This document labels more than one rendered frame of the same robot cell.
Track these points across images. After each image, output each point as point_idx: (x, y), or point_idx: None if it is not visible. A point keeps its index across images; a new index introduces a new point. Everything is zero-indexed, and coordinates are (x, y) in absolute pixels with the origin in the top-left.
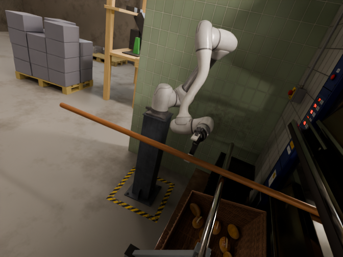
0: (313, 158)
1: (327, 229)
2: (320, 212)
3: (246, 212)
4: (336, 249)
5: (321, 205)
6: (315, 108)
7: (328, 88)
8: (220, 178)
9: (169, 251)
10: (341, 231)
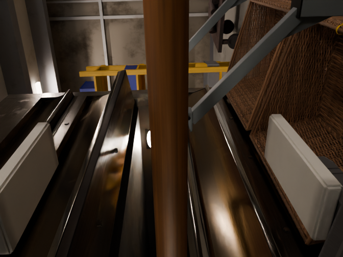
0: None
1: (76, 213)
2: (71, 229)
3: None
4: (80, 198)
5: (65, 236)
6: None
7: None
8: (192, 252)
9: (224, 77)
10: (67, 208)
